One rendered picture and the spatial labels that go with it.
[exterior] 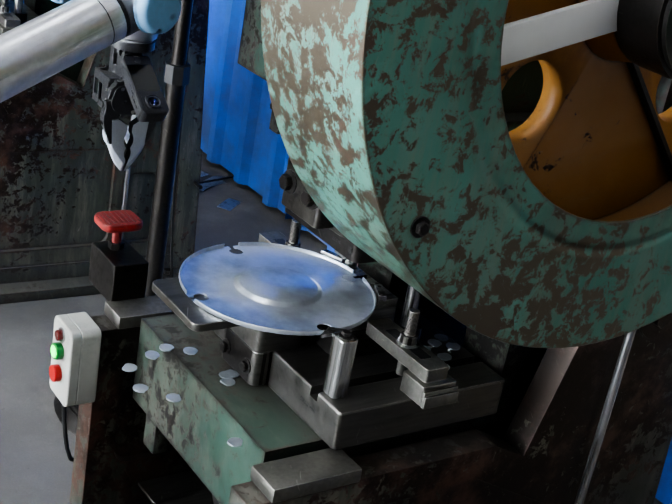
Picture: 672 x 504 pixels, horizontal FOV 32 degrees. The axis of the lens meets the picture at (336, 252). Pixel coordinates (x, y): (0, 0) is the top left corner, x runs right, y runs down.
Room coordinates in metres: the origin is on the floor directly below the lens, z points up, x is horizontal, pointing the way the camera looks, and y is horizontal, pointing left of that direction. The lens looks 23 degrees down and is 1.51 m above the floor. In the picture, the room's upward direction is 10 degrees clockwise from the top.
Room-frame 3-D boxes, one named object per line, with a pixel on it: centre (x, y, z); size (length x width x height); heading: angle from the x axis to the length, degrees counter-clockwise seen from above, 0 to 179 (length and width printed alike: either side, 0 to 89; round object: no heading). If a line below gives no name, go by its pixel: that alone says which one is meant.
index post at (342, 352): (1.41, -0.03, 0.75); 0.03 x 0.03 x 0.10; 38
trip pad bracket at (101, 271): (1.73, 0.35, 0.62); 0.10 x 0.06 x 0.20; 38
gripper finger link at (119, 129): (1.76, 0.38, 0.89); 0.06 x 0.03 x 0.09; 36
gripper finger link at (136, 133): (1.78, 0.36, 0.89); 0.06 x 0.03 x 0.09; 36
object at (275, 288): (1.55, 0.07, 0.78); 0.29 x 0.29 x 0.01
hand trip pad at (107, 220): (1.75, 0.36, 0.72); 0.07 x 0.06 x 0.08; 128
